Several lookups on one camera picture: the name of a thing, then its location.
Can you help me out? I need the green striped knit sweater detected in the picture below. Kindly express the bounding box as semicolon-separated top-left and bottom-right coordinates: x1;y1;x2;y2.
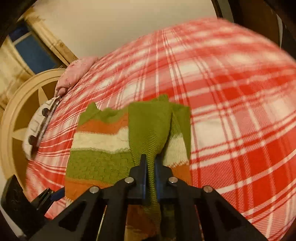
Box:
65;94;192;240

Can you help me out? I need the black bedside object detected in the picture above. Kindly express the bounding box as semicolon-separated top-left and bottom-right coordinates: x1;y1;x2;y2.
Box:
1;175;45;238

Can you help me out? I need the white car print pillow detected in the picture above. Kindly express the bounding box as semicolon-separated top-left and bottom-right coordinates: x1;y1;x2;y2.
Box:
22;96;61;160

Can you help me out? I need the cream wooden headboard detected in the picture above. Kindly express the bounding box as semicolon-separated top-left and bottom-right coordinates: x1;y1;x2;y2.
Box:
1;68;65;188

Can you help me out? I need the red white plaid bedsheet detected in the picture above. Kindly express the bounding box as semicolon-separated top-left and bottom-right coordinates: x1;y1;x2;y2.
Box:
25;19;295;240

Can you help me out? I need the beige patterned curtain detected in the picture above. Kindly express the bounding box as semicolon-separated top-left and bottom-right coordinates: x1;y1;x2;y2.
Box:
1;8;77;111

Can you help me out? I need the pink pillow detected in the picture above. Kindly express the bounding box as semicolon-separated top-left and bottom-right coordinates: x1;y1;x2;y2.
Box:
54;56;98;97

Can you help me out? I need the dark brown wooden door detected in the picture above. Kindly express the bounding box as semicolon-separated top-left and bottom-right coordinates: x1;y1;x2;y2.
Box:
212;0;295;58

